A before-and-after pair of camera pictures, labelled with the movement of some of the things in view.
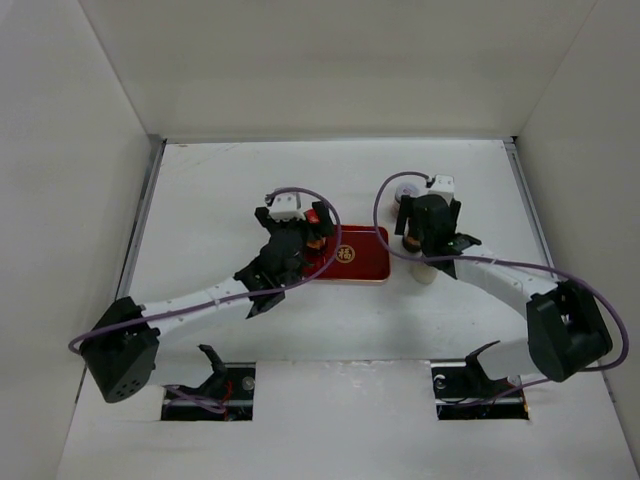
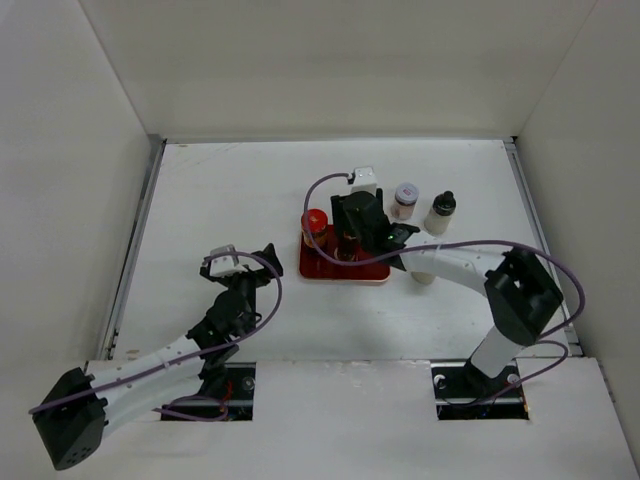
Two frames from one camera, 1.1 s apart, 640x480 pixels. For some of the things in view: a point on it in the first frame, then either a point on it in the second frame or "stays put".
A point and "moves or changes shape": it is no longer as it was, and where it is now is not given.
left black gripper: x=275 y=225 → x=249 y=274
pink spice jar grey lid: x=405 y=188 stays put
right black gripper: x=407 y=207 → x=339 y=214
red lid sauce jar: x=412 y=244 moves or changes shape
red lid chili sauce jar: x=315 y=237 stays put
